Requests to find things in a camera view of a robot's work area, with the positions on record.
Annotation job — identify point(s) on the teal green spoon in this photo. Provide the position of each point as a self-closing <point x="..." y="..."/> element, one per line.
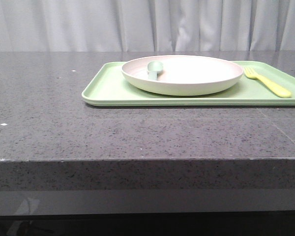
<point x="154" y="68"/>

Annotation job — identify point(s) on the white round plate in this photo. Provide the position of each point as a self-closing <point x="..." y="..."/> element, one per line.
<point x="183" y="75"/>

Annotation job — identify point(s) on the yellow plastic fork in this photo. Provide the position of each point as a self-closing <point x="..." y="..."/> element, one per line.
<point x="271" y="85"/>

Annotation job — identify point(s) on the light green tray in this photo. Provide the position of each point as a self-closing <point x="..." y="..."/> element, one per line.
<point x="109" y="88"/>

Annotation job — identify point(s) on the white curtain backdrop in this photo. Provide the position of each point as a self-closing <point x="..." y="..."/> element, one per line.
<point x="146" y="25"/>

